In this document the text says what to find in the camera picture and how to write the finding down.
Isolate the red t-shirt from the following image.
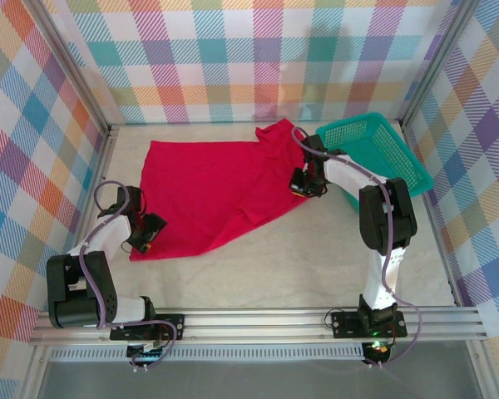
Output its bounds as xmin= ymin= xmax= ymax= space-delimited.
xmin=128 ymin=118 xmax=313 ymax=263

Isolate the long aluminium mounting rail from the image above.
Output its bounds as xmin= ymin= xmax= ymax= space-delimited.
xmin=28 ymin=307 xmax=490 ymax=346

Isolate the teal plastic mesh basket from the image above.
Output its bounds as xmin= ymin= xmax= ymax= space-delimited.
xmin=315 ymin=111 xmax=433 ymax=209

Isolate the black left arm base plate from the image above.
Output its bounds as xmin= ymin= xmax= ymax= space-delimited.
xmin=110 ymin=313 xmax=186 ymax=342

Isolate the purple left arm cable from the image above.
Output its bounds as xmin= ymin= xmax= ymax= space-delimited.
xmin=77 ymin=180 xmax=180 ymax=373

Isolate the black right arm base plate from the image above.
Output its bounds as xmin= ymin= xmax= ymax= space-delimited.
xmin=330 ymin=310 xmax=408 ymax=338

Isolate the aluminium table side rail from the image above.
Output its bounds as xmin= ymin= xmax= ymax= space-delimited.
xmin=53 ymin=124 xmax=121 ymax=313
xmin=398 ymin=120 xmax=467 ymax=308

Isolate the grey slotted cable duct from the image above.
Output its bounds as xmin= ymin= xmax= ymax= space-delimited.
xmin=49 ymin=347 xmax=367 ymax=362

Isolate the aluminium frame leg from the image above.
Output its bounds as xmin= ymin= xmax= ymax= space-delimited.
xmin=22 ymin=343 xmax=51 ymax=399
xmin=467 ymin=341 xmax=498 ymax=399

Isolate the aluminium frame post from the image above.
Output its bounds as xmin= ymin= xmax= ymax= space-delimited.
xmin=398 ymin=0 xmax=479 ymax=126
xmin=22 ymin=0 xmax=120 ymax=134

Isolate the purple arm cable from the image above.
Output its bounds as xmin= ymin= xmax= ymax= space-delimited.
xmin=290 ymin=126 xmax=423 ymax=369
xmin=77 ymin=180 xmax=180 ymax=373

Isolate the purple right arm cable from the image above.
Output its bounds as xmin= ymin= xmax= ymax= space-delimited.
xmin=290 ymin=126 xmax=423 ymax=369

